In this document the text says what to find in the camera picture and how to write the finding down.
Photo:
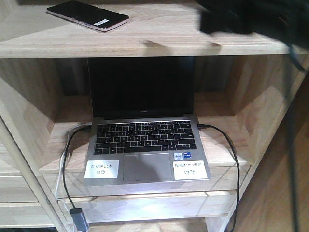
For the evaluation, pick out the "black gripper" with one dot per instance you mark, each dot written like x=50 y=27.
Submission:
x=283 y=20

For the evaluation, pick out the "black pink smartphone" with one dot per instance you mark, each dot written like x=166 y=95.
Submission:
x=88 y=15

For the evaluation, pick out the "wooden desk shelf unit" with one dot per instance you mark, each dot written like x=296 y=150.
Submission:
x=35 y=116

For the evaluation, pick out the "silver laptop computer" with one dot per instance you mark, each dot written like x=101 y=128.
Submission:
x=144 y=129

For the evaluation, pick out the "grey usb adapter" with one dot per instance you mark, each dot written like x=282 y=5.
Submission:
x=79 y=219

